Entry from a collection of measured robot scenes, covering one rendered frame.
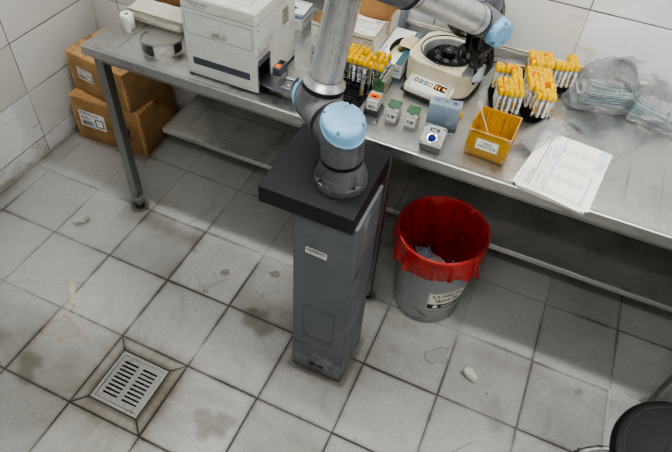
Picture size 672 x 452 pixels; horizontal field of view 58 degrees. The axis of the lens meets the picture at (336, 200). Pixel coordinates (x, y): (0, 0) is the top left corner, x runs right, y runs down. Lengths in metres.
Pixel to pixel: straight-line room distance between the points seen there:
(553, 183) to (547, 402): 0.95
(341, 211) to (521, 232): 1.16
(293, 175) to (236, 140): 1.17
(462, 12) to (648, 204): 0.85
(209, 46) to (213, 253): 1.01
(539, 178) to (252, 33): 0.98
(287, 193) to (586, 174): 0.91
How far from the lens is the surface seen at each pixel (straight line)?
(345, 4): 1.46
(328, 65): 1.53
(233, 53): 2.04
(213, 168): 3.10
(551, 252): 2.57
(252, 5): 1.96
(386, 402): 2.35
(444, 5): 1.45
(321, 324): 2.08
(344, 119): 1.51
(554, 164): 1.96
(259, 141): 2.82
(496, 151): 1.89
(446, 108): 1.94
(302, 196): 1.63
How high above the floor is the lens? 2.10
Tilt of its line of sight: 46 degrees down
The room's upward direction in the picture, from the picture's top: 4 degrees clockwise
